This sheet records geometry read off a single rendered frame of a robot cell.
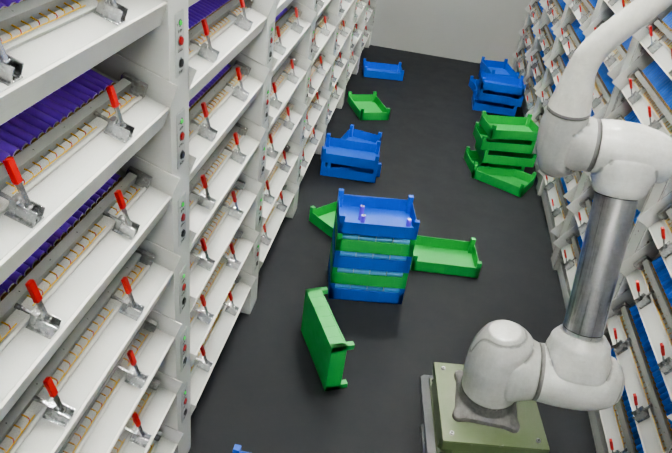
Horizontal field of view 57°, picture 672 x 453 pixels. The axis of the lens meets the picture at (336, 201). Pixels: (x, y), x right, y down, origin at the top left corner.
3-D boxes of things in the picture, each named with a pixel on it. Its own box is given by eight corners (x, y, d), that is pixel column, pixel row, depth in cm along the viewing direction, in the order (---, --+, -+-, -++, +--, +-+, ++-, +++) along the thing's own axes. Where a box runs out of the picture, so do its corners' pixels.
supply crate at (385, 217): (409, 211, 254) (413, 194, 250) (416, 240, 237) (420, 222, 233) (336, 204, 252) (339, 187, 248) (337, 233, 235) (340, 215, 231)
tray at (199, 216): (255, 152, 202) (266, 129, 197) (183, 261, 151) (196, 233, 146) (199, 123, 200) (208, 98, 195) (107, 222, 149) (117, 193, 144)
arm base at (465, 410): (515, 374, 188) (519, 361, 185) (519, 434, 169) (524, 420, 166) (454, 362, 190) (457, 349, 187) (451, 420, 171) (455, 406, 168)
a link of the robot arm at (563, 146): (543, 94, 155) (600, 102, 153) (526, 155, 166) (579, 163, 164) (546, 120, 145) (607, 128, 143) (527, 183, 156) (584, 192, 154)
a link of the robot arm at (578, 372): (525, 382, 178) (605, 398, 175) (532, 413, 163) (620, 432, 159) (587, 113, 159) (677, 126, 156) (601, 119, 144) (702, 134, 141)
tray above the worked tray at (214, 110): (258, 95, 192) (275, 56, 185) (182, 190, 140) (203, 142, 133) (198, 63, 190) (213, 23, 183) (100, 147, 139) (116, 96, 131)
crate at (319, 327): (324, 391, 211) (347, 387, 213) (331, 348, 200) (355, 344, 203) (300, 330, 234) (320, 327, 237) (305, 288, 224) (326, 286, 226)
